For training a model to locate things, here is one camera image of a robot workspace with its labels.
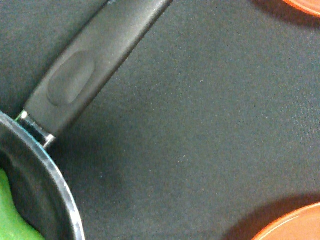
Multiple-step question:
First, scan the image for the black frying pan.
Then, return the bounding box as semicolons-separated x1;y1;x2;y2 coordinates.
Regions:
0;0;170;240

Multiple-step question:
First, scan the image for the green toy cucumber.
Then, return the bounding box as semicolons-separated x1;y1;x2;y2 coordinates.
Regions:
0;169;44;240

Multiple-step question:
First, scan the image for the orange plate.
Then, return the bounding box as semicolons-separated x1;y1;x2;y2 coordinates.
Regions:
254;203;320;240
283;0;320;18

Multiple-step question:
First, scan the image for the orange plate centre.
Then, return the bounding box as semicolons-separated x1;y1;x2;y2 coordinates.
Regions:
254;203;320;240

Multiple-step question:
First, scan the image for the black tablecloth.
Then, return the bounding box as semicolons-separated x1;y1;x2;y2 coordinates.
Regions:
0;0;320;240

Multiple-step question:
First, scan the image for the orange plate left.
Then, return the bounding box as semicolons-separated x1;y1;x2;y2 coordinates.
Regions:
283;0;320;18

